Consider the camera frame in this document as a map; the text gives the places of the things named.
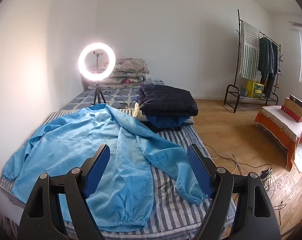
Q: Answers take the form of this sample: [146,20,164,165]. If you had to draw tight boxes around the stack of folded floral quilts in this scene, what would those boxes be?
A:
[84,58,150,88]

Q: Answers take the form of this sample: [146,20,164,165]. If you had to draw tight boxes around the blue white striped quilt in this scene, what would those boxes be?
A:
[0,109,238,240]

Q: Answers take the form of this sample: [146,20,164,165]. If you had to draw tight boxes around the black ring light cable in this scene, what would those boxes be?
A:
[101,91,139,109]

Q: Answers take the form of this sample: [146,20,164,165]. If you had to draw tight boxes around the green white striped cloth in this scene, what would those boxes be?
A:
[237,20,261,80]

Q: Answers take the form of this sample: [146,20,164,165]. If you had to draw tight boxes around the black floor cable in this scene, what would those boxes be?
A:
[203,142,272,170]

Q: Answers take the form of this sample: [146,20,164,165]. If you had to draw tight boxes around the red box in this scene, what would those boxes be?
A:
[281,106,302,123]

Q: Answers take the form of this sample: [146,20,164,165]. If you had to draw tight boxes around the black metal clothes rack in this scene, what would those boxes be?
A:
[223,9,284,113]

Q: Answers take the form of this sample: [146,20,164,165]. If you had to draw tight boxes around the black phone holder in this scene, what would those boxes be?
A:
[93,51,103,74]

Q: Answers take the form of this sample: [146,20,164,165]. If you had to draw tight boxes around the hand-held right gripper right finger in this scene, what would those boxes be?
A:
[187,144,282,240]

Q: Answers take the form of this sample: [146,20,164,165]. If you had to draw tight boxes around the white floor cable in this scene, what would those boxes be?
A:
[203,152,244,173]

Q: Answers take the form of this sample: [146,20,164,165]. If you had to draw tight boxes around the dark blue hanging garments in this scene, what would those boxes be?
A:
[266,40,282,98]

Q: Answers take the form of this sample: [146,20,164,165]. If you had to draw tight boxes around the white ring light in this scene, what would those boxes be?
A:
[78,42,116,84]

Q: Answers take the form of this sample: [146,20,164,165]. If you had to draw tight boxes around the folded royal blue garment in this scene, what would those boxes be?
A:
[147,115,191,130]

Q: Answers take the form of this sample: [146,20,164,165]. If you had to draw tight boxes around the white power strip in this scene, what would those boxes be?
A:
[260,168,273,180]

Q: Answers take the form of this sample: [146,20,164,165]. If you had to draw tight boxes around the folded cream garment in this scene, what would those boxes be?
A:
[133,102,148,122]

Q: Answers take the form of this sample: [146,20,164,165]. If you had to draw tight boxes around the yellow crate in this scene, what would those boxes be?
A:
[246,79,265,98]

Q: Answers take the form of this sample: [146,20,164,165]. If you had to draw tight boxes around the light blue jacket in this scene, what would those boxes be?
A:
[2,103,208,233]

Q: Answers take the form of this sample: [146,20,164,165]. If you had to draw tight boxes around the pile of folded clothes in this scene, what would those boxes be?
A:
[137,84,199,117]

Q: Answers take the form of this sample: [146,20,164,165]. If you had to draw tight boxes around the dark green hanging garment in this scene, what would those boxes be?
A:
[257,37,273,80]

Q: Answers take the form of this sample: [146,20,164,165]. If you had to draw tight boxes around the tan cardboard box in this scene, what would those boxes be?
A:
[284,97,302,119]

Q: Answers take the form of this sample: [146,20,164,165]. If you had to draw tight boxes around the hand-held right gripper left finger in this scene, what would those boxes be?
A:
[17,144,111,240]

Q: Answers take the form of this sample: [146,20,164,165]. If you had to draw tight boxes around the dark long box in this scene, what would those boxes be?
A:
[289,95,302,108]

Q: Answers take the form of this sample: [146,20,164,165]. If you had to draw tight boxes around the blue patterned bed sheet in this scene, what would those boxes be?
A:
[61,79,166,112]

